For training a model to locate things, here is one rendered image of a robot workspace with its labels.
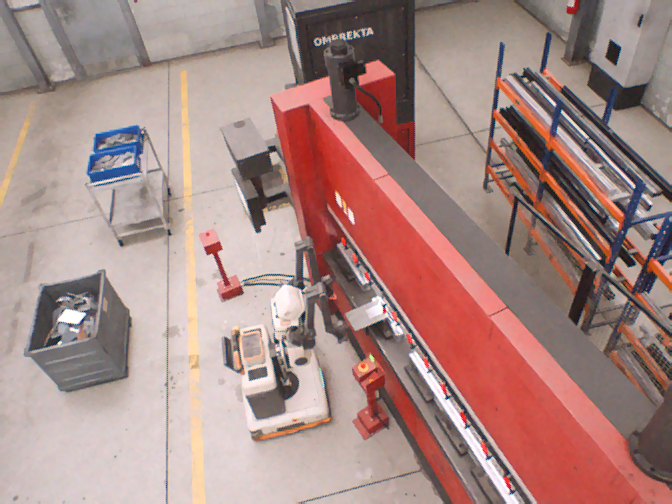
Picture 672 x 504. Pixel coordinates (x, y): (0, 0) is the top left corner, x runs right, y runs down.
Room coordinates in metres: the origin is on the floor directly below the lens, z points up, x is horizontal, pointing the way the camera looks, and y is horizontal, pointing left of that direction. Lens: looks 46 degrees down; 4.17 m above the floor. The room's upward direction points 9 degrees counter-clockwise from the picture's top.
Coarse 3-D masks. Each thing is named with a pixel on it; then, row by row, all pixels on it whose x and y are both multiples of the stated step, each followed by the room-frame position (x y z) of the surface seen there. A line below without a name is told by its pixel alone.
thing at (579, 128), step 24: (528, 72) 4.56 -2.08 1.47; (528, 96) 4.17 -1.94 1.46; (552, 96) 4.10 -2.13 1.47; (576, 96) 4.03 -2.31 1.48; (576, 120) 3.69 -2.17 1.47; (600, 120) 3.64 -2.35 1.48; (576, 144) 3.41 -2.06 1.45; (600, 144) 3.33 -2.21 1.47; (624, 144) 3.28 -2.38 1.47; (624, 168) 3.00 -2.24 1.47; (648, 168) 2.97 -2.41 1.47; (648, 192) 2.77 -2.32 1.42
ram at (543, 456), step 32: (320, 160) 3.21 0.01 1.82; (352, 192) 2.67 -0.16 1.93; (352, 224) 2.73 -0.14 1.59; (384, 224) 2.24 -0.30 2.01; (384, 256) 2.27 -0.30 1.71; (416, 256) 1.90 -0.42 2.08; (384, 288) 2.30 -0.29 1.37; (416, 288) 1.90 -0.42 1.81; (416, 320) 1.89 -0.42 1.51; (448, 320) 1.59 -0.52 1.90; (448, 352) 1.57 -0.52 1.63; (480, 352) 1.33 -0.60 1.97; (480, 384) 1.30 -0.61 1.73; (512, 384) 1.12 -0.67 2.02; (480, 416) 1.26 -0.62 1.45; (512, 416) 1.08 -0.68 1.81; (544, 416) 0.93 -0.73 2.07; (512, 448) 1.03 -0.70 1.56; (544, 448) 0.88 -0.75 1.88; (576, 448) 0.77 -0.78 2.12; (544, 480) 0.83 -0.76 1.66; (576, 480) 0.72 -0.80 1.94
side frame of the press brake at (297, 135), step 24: (384, 72) 3.46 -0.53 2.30; (288, 96) 3.33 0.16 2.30; (312, 96) 3.29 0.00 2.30; (360, 96) 3.33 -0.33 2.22; (384, 96) 3.39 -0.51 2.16; (288, 120) 3.16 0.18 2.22; (384, 120) 3.38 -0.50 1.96; (288, 144) 3.16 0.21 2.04; (312, 144) 3.21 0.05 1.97; (288, 168) 3.30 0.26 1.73; (312, 168) 3.20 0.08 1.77; (312, 192) 3.19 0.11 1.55; (312, 216) 3.18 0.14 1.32; (336, 240) 3.23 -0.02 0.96
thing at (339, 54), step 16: (336, 48) 2.98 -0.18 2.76; (352, 48) 3.02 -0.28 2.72; (336, 64) 2.94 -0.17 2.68; (352, 64) 2.89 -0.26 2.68; (336, 80) 2.96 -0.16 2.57; (352, 80) 2.86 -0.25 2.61; (336, 96) 2.96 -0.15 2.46; (352, 96) 2.96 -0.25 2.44; (336, 112) 2.97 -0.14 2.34; (352, 112) 2.96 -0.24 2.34
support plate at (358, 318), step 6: (366, 306) 2.45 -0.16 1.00; (372, 306) 2.44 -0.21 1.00; (348, 312) 2.42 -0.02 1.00; (354, 312) 2.41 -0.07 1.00; (360, 312) 2.41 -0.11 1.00; (348, 318) 2.37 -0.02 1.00; (354, 318) 2.36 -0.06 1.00; (360, 318) 2.35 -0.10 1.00; (366, 318) 2.34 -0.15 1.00; (372, 318) 2.34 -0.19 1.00; (378, 318) 2.33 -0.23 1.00; (384, 318) 2.32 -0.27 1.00; (354, 324) 2.31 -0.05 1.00; (360, 324) 2.30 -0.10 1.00; (366, 324) 2.29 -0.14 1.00
